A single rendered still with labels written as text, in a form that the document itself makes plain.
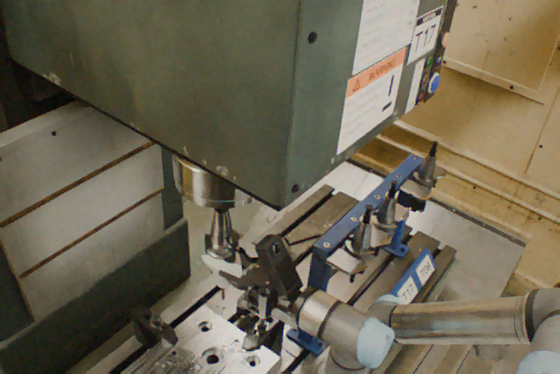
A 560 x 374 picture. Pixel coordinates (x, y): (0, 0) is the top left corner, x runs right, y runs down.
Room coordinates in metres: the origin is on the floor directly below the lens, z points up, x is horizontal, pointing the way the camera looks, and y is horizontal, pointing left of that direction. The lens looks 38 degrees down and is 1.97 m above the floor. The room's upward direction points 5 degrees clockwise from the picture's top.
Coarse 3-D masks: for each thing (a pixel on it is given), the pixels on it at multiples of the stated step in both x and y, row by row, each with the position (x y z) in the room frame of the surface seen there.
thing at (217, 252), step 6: (234, 234) 0.70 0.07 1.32; (234, 240) 0.68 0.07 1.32; (210, 246) 0.66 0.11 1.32; (216, 246) 0.66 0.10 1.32; (222, 246) 0.66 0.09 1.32; (228, 246) 0.67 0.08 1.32; (234, 246) 0.68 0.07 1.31; (210, 252) 0.66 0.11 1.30; (216, 252) 0.66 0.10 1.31; (222, 252) 0.66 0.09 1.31; (228, 252) 0.66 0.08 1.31; (216, 258) 0.66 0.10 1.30; (222, 258) 0.66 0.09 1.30; (228, 258) 0.66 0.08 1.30
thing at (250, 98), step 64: (0, 0) 0.82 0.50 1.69; (64, 0) 0.70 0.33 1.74; (128, 0) 0.61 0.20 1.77; (192, 0) 0.55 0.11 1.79; (256, 0) 0.50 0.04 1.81; (320, 0) 0.49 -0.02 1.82; (64, 64) 0.71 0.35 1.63; (128, 64) 0.62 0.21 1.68; (192, 64) 0.55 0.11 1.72; (256, 64) 0.49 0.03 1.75; (320, 64) 0.50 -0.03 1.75; (192, 128) 0.55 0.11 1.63; (256, 128) 0.49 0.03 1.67; (320, 128) 0.52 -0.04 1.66; (384, 128) 0.67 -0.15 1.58; (256, 192) 0.49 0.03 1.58
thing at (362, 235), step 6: (360, 222) 0.80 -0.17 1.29; (366, 222) 0.80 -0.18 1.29; (360, 228) 0.79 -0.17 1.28; (366, 228) 0.79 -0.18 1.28; (354, 234) 0.80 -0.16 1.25; (360, 234) 0.79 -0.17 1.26; (366, 234) 0.79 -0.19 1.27; (354, 240) 0.79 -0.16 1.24; (360, 240) 0.79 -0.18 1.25; (366, 240) 0.79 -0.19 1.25; (354, 246) 0.79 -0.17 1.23; (360, 246) 0.79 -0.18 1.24; (366, 246) 0.79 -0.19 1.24
